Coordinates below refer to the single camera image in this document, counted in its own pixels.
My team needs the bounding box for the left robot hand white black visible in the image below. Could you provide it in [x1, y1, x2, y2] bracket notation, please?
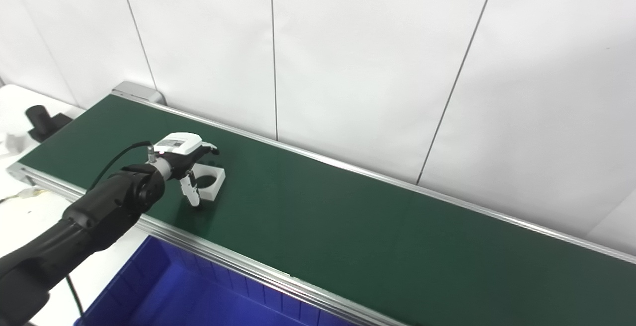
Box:
[152, 132, 220, 208]

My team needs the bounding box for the white square part round hole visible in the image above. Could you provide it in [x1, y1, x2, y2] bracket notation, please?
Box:
[191, 163, 227, 202]

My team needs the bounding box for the grey conveyor end housing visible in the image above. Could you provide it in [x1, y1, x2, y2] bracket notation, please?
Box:
[112, 81, 167, 105]

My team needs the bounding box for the blue plastic bin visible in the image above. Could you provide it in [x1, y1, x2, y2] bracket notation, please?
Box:
[74, 235, 358, 326]

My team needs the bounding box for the black device on table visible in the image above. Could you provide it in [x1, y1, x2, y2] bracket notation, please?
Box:
[25, 105, 73, 144]

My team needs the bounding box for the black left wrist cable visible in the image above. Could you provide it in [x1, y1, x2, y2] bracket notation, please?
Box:
[88, 141, 155, 192]

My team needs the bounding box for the green conveyor belt aluminium frame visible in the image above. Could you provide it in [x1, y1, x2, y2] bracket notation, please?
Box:
[6, 92, 636, 326]

